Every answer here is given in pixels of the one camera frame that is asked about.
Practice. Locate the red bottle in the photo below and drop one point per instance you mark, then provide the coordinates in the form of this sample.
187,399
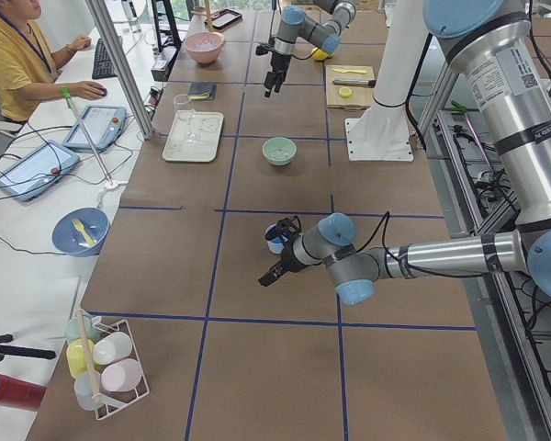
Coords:
20,394

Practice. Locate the black keyboard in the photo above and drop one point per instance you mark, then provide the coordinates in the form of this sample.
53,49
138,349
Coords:
102,65

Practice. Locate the pink bowl with ice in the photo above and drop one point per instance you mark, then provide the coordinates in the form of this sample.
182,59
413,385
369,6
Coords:
204,47

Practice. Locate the yellow plastic knife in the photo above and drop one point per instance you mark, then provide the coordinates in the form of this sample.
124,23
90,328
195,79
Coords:
349,71

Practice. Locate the yellow cup on rack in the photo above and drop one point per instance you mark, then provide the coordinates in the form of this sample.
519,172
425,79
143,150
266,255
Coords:
75,358

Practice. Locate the steel muddler black tip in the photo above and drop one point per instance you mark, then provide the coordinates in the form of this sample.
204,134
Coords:
354,82

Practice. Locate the aluminium frame post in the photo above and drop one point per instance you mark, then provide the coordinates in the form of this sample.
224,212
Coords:
108,34

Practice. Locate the yellow lemon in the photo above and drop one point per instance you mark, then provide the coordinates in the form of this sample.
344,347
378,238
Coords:
319,55

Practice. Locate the wooden cutting board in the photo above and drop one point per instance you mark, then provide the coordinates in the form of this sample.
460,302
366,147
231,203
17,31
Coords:
349,86

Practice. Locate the cream bear tray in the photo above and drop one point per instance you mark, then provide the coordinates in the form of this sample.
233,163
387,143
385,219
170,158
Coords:
208,127

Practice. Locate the grey yellow folded cloth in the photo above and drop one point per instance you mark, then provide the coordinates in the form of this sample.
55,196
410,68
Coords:
202,91

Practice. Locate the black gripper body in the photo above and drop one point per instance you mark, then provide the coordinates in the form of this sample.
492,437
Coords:
278,62
286,260

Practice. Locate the pink cup on rack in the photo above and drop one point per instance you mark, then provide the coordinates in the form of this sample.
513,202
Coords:
121,376

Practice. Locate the light blue cup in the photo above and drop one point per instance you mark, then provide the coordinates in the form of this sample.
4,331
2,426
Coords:
275,242

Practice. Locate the person in yellow shirt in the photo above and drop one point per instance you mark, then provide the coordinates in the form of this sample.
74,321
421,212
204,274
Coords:
28,67

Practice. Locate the blue bowl with fork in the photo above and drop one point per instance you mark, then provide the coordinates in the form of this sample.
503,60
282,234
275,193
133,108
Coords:
81,233

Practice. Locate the clear wine glass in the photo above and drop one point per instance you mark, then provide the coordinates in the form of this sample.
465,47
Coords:
185,113

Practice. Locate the white cup on rack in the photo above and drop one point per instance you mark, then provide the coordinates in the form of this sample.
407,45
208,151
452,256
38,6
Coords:
112,348

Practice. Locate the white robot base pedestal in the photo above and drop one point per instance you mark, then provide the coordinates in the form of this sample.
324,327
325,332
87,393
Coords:
382,132

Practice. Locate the white wire cup rack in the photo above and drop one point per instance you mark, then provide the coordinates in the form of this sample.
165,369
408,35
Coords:
105,365

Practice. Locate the blue teach pendant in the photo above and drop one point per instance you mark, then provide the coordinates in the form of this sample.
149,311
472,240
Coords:
34,173
103,123

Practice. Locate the black camera tripod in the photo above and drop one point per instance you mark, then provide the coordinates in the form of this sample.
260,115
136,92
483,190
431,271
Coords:
12,350

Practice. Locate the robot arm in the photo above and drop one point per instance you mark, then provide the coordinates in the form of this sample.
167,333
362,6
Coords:
484,41
295,23

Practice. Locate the half lemon slice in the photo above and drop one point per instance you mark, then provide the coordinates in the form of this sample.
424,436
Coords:
345,92

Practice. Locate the green bowl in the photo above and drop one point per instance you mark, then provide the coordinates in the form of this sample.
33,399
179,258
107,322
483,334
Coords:
279,151

